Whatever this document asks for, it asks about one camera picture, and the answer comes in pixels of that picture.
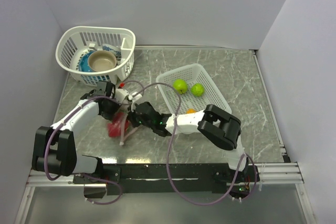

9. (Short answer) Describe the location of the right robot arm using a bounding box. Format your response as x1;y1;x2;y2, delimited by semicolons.
128;102;248;181

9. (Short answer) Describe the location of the red fake strawberry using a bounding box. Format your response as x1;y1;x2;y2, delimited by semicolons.
107;112;127;138

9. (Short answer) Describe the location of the green fake apple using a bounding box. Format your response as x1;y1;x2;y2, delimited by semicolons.
173;79;188;94

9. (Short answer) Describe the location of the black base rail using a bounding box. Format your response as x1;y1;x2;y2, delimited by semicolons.
74;163;257;194

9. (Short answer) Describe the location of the beige bowl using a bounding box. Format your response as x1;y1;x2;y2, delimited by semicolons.
88;50;117;72

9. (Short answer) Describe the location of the white slatted round basket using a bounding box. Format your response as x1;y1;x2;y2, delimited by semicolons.
55;26;136;87

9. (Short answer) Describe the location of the blue patterned white dish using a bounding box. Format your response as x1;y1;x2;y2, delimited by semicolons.
102;44;122;61

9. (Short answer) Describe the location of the white perforated rectangular basket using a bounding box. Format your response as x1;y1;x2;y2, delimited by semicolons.
156;63;232;114

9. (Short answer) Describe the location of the clear zip top bag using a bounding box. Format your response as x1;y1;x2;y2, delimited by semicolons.
106;105;138;146

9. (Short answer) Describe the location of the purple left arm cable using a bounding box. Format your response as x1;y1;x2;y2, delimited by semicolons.
43;80;145;206

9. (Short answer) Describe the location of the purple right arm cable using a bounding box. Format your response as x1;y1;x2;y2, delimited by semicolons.
133;82;258;206

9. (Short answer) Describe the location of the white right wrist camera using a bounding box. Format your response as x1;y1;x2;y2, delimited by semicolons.
128;92;143;103

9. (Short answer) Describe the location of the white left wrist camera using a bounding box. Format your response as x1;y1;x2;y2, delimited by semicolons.
114;88;129;103

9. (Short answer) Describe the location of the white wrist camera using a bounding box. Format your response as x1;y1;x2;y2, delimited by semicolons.
128;92;143;103
114;88;129;103

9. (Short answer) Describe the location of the orange fake fruit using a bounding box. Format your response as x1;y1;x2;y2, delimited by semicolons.
186;109;197;114

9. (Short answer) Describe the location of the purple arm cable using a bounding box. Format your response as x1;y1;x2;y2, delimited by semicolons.
43;80;145;206
133;82;258;206

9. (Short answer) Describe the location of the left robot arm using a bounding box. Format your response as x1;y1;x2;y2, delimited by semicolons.
31;81;129;183

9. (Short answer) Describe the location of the aluminium frame rail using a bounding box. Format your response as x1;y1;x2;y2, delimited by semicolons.
26;163;304;187

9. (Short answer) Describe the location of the blue plate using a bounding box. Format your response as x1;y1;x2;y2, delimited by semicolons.
78;51;93;72

